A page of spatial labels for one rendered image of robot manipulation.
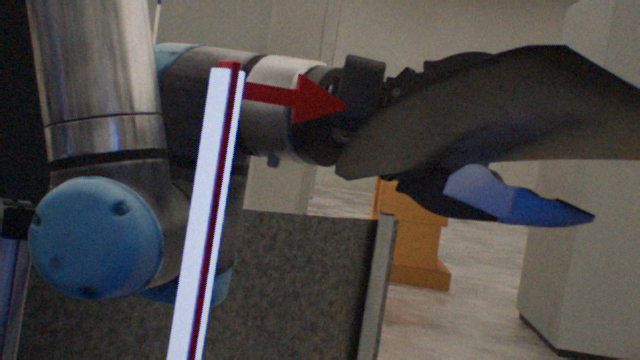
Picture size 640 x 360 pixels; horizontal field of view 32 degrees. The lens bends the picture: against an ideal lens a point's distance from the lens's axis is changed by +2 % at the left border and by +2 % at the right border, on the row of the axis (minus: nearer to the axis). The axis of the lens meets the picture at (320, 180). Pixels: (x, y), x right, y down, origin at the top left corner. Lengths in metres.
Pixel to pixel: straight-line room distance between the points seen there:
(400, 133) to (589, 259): 6.21
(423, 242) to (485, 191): 8.07
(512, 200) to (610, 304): 6.18
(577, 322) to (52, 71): 6.22
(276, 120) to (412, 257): 8.02
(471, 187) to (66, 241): 0.25
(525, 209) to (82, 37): 0.29
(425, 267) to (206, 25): 3.08
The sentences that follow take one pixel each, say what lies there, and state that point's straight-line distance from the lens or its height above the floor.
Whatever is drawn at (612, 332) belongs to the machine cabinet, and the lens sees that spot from 6.88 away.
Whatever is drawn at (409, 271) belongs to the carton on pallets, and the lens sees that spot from 8.76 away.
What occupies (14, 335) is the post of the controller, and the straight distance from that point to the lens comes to 1.04.
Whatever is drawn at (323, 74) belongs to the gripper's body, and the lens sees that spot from 0.76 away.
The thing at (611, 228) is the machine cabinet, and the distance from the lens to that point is 6.80.
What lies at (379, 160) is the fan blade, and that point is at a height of 1.15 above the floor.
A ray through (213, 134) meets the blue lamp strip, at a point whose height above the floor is 1.16.
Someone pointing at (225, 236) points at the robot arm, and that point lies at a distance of 0.80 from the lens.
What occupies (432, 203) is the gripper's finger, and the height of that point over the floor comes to 1.13.
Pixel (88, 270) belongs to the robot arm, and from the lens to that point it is 0.67.
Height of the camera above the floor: 1.17
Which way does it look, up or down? 3 degrees down
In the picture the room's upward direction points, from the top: 9 degrees clockwise
